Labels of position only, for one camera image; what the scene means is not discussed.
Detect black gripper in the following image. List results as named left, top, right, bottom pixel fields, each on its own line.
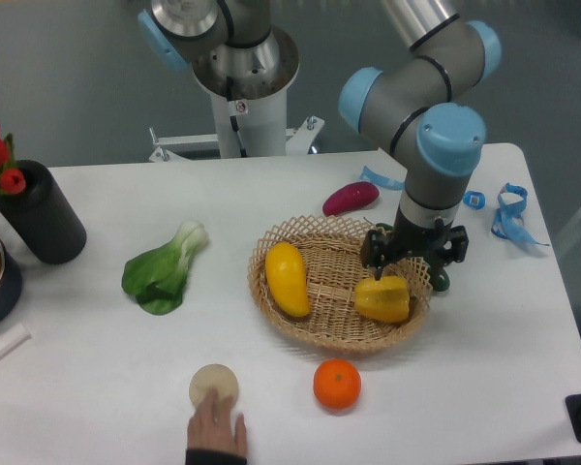
left=359, top=208, right=469, bottom=281

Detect yellow bell pepper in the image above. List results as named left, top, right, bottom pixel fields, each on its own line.
left=354, top=275, right=411, bottom=324

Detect woven wicker basket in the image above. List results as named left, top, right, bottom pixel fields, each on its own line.
left=248, top=215, right=432, bottom=354

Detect orange tangerine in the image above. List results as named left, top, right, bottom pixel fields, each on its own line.
left=313, top=358, right=362, bottom=410

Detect beige steamed bun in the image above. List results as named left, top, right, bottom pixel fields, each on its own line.
left=188, top=363, right=239, bottom=409

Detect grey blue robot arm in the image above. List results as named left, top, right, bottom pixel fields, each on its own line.
left=138, top=1, right=502, bottom=274

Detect person's hand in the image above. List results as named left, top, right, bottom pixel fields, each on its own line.
left=187, top=388, right=248, bottom=458

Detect green cucumber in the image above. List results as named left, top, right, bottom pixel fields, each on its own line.
left=375, top=221, right=452, bottom=294

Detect blue ribbon strip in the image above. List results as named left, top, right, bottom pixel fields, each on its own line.
left=357, top=166, right=405, bottom=191

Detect purple sweet potato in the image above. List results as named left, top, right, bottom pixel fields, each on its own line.
left=321, top=181, right=380, bottom=216

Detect blue crumpled ribbon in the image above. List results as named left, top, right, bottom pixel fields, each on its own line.
left=490, top=183, right=550, bottom=250

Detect yellow mango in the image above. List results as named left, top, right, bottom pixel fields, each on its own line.
left=265, top=242, right=311, bottom=318

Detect green bok choy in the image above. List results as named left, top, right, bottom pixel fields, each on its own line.
left=121, top=221, right=208, bottom=316

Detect black cylindrical vase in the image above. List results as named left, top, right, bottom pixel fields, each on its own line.
left=0, top=160, right=87, bottom=264

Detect white plastic bar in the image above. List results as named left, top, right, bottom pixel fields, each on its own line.
left=0, top=324, right=31, bottom=360

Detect black pedestal cable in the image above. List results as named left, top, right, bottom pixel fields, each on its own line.
left=224, top=77, right=249, bottom=159

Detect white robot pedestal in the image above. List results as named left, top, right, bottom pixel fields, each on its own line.
left=149, top=26, right=324, bottom=162

